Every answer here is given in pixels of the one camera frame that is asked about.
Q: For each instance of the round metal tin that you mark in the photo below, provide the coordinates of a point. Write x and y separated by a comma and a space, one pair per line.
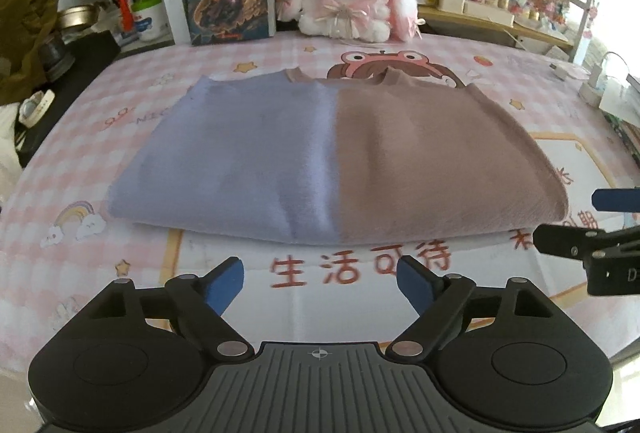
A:
77, 17

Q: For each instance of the purple and brown sweater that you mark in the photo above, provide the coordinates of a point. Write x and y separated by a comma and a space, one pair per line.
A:
250, 163

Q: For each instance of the white shallow box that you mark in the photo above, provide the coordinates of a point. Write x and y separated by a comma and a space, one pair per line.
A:
487, 13

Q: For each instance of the white plastic tub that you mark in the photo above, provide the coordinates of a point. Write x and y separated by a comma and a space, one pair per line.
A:
150, 20

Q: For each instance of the small white plug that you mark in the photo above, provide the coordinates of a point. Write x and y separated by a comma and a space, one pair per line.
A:
562, 72

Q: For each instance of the dark round jar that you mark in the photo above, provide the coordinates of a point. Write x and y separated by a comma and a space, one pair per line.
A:
55, 58

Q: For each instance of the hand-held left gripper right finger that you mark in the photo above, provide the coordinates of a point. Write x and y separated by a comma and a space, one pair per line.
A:
417, 288

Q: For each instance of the red tassel ornament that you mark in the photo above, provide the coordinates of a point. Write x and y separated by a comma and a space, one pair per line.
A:
123, 8

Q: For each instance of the white striped cloth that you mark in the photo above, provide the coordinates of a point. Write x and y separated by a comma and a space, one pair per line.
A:
7, 148

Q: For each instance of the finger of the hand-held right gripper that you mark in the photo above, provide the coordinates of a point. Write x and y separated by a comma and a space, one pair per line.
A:
560, 238
615, 199

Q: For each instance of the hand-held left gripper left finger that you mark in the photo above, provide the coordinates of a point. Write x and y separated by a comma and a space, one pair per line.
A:
225, 285

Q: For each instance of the black flat board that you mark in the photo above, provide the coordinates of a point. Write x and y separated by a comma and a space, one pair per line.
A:
87, 63

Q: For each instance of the white power adapter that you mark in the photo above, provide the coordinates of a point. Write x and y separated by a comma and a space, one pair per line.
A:
592, 90

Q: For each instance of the olive green bag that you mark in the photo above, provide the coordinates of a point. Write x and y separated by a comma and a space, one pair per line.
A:
25, 28

